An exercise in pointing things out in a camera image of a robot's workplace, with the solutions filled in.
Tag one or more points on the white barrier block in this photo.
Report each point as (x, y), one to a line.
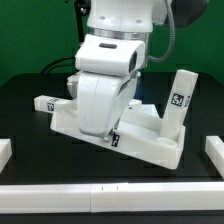
(5, 152)
(214, 148)

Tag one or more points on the white front barrier rail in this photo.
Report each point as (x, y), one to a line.
(118, 197)

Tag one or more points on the white desk top tray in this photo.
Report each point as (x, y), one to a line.
(138, 135)

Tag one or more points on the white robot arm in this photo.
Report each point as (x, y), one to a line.
(134, 20)

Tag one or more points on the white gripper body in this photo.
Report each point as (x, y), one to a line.
(101, 100)

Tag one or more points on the white marker sheet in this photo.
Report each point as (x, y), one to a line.
(137, 105)

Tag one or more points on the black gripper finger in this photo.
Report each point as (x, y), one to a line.
(111, 137)

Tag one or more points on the white left barrier block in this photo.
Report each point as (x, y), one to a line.
(5, 152)

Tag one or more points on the white right barrier block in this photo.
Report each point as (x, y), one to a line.
(214, 148)

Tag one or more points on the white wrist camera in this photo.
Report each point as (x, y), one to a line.
(110, 56)

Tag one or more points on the black camera stand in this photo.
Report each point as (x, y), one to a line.
(82, 9)

